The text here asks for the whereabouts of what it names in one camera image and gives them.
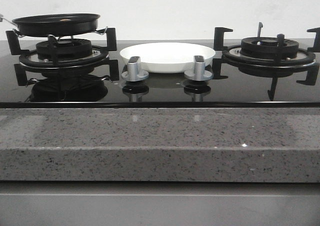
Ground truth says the black glass cooktop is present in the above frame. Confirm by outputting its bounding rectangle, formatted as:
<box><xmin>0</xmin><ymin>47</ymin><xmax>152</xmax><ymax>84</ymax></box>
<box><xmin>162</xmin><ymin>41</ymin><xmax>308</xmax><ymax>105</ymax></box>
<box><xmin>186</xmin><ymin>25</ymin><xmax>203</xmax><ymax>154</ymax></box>
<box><xmin>0</xmin><ymin>40</ymin><xmax>320</xmax><ymax>108</ymax></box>

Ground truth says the black right pan support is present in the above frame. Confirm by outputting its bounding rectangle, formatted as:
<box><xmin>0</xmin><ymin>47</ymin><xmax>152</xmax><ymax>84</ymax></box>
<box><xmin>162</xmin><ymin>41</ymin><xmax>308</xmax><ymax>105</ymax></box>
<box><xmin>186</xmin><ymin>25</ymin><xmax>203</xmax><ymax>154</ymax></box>
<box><xmin>213</xmin><ymin>22</ymin><xmax>320</xmax><ymax>69</ymax></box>

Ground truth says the black gas burner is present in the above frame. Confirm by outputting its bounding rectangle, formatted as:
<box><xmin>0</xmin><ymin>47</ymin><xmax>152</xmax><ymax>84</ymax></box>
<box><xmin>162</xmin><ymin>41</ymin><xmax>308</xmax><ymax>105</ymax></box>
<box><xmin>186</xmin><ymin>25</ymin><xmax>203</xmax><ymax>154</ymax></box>
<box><xmin>240</xmin><ymin>37</ymin><xmax>299</xmax><ymax>60</ymax></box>
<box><xmin>36</xmin><ymin>38</ymin><xmax>92</xmax><ymax>61</ymax></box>

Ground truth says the wire pan reducer ring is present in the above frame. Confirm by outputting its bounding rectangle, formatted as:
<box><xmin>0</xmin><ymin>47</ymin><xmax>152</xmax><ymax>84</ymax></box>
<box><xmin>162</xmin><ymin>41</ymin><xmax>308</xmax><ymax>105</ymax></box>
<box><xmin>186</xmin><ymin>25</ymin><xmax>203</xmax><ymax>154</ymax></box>
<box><xmin>12</xmin><ymin>26</ymin><xmax>109</xmax><ymax>41</ymax></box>

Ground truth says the silver stove knob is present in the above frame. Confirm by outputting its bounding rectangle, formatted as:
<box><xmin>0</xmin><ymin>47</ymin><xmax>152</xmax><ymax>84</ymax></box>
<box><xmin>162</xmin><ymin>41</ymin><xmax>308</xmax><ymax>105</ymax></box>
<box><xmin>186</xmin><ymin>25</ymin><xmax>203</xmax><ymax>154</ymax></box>
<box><xmin>184</xmin><ymin>55</ymin><xmax>213</xmax><ymax>82</ymax></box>
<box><xmin>121</xmin><ymin>56</ymin><xmax>149</xmax><ymax>82</ymax></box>

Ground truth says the black frying pan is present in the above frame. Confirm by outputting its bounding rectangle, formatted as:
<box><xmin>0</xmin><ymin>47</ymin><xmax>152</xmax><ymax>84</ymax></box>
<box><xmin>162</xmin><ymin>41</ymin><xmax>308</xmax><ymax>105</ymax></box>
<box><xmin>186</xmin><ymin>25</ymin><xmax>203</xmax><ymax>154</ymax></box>
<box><xmin>11</xmin><ymin>13</ymin><xmax>100</xmax><ymax>37</ymax></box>

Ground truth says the black left pan support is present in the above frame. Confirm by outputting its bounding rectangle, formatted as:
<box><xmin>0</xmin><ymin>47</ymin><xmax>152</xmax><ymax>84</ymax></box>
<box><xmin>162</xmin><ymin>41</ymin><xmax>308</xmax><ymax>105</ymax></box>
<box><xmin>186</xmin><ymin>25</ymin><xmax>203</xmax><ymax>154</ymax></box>
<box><xmin>6</xmin><ymin>28</ymin><xmax>117</xmax><ymax>70</ymax></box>

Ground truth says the silver left stove knob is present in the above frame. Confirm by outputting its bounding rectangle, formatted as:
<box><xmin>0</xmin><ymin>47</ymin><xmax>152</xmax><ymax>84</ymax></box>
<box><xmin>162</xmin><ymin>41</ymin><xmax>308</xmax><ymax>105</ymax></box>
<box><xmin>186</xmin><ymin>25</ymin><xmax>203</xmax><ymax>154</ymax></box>
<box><xmin>121</xmin><ymin>56</ymin><xmax>149</xmax><ymax>82</ymax></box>

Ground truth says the black left gas burner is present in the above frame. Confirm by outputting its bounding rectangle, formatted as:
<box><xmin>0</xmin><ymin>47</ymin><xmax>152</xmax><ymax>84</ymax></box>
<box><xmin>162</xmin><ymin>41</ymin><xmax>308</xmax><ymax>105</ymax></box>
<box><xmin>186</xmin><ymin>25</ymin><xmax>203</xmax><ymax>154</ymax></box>
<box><xmin>36</xmin><ymin>38</ymin><xmax>92</xmax><ymax>61</ymax></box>

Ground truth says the white plate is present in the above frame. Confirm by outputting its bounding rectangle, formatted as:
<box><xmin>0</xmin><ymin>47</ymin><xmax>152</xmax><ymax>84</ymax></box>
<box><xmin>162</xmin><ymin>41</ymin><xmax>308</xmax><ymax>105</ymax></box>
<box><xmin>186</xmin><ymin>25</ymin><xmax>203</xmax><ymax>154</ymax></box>
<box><xmin>120</xmin><ymin>42</ymin><xmax>216</xmax><ymax>74</ymax></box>

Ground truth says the black pan support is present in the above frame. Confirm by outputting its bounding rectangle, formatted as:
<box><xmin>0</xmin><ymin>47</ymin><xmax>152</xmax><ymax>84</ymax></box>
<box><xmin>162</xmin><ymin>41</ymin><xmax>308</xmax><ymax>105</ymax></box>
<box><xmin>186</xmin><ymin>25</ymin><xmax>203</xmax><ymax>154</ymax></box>
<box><xmin>213</xmin><ymin>22</ymin><xmax>320</xmax><ymax>69</ymax></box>
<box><xmin>6</xmin><ymin>28</ymin><xmax>117</xmax><ymax>70</ymax></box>

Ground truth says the silver right stove knob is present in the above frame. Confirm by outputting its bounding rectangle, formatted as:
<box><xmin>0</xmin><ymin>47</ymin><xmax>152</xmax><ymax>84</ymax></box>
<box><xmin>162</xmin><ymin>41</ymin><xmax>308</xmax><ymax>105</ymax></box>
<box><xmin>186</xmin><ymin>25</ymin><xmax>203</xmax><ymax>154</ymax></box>
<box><xmin>184</xmin><ymin>55</ymin><xmax>213</xmax><ymax>82</ymax></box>

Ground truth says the black right gas burner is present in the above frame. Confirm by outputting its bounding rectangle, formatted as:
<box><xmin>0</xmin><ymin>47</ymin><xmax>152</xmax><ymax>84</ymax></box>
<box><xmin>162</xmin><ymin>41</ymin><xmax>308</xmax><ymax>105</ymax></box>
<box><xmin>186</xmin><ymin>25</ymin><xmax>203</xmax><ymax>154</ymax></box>
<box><xmin>240</xmin><ymin>37</ymin><xmax>299</xmax><ymax>60</ymax></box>

